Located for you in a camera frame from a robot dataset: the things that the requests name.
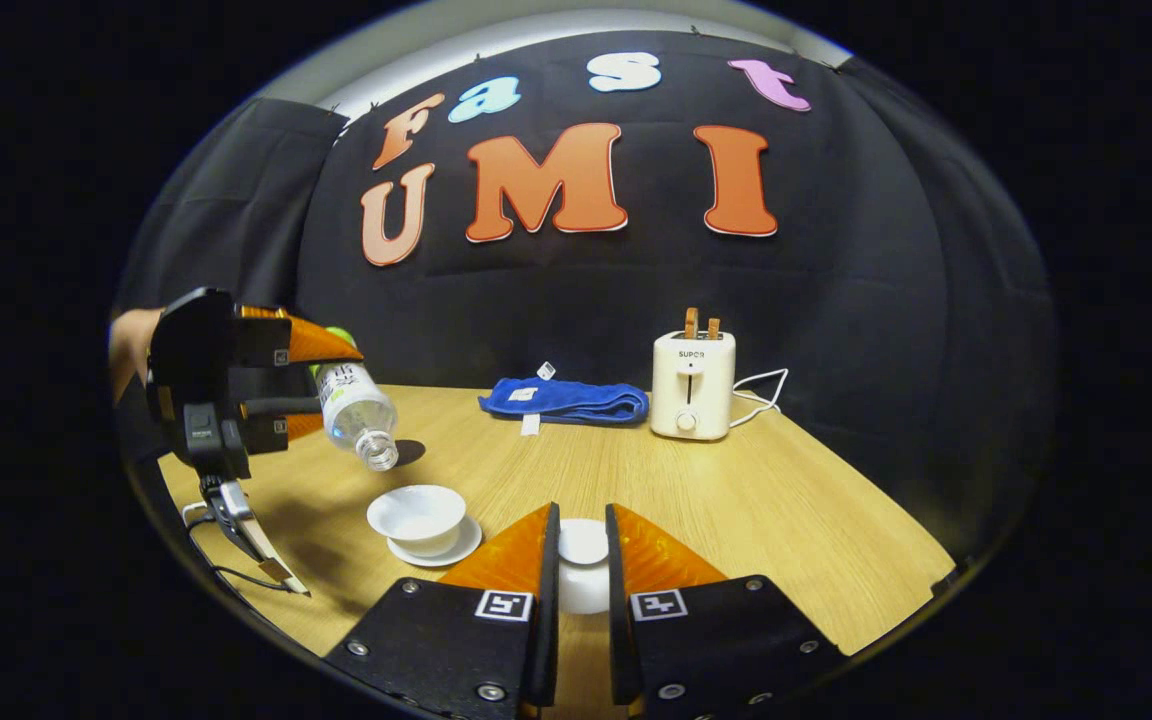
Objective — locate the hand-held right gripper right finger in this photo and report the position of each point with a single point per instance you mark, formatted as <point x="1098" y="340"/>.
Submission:
<point x="621" y="620"/>

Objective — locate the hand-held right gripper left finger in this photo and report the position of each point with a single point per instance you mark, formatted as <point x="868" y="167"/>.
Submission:
<point x="544" y="620"/>

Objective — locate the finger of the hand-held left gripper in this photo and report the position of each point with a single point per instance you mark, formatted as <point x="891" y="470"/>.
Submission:
<point x="276" y="408"/>
<point x="311" y="345"/>

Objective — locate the white teacup lid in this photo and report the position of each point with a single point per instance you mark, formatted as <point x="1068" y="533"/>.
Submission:
<point x="583" y="560"/>

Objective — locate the clear water bottle white label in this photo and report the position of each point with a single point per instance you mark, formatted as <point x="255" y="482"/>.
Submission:
<point x="356" y="410"/>

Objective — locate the dark round coaster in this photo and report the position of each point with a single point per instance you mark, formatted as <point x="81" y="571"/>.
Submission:
<point x="410" y="452"/>

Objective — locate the white saucer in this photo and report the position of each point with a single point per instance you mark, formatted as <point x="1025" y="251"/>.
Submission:
<point x="461" y="548"/>

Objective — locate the blue folded towel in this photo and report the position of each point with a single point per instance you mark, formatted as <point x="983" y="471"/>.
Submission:
<point x="566" y="400"/>

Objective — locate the white toaster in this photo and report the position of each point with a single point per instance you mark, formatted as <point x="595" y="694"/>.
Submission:
<point x="693" y="395"/>

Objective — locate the black backdrop cloth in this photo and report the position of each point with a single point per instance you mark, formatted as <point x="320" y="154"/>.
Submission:
<point x="586" y="300"/>

